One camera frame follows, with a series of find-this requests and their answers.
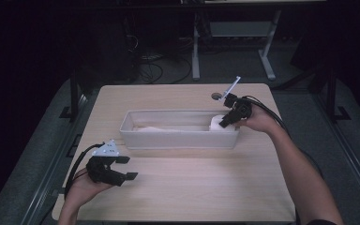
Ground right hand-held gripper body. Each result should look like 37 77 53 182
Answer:
218 75 253 121

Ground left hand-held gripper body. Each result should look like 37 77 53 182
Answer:
85 139 122 188

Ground white fabric storage box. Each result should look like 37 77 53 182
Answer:
119 109 241 150

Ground person's right hand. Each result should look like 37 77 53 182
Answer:
235 105 279 134

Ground person's left hand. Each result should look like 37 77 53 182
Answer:
65 168 113 208

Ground pale folded cloth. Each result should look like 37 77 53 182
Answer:
136 126 182 133

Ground black metal stand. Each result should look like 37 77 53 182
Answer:
323 68 352 122
59 71 83 121

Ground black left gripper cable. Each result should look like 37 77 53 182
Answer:
64 142 106 199

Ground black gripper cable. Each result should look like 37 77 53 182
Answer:
243 95 325 181
64 142 106 199

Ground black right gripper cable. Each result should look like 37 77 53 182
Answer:
243 95 325 181

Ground grey metal rail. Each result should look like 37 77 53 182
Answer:
20 93 90 225
313 93 360 217

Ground white metal desk frame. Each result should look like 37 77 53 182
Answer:
191 8 282 82

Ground black floor cables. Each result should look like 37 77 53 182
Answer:
134 52 193 84

